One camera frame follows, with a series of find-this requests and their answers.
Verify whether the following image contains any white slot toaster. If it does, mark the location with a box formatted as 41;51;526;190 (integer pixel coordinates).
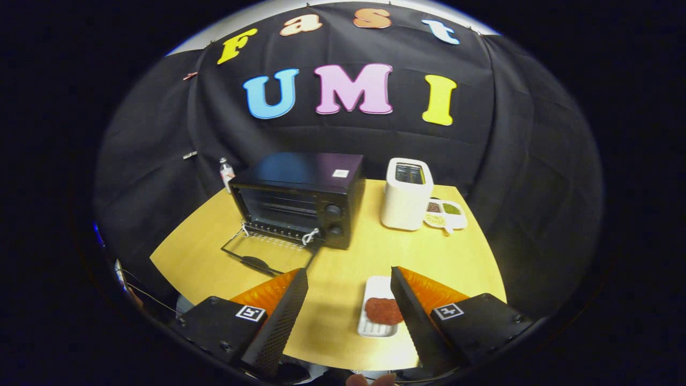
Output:
380;157;435;232

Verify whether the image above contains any small clear plastic bottle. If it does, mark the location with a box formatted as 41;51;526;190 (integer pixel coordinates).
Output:
219;157;236;194

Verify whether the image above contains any white divided spice dish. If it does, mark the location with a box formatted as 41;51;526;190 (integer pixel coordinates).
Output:
423;198;468;235

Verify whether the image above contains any black toaster oven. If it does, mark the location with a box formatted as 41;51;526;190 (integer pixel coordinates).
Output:
221;152;366;277

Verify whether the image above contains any white ribbed plate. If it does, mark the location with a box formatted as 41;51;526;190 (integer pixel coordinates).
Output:
357;276;400;338

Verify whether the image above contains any red-brown steak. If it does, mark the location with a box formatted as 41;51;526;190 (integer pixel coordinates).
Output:
364;296;404;326

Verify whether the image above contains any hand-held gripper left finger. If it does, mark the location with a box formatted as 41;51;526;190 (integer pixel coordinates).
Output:
170;268;309;378

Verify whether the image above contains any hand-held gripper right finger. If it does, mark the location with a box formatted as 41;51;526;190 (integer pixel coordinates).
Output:
390;266;535;376

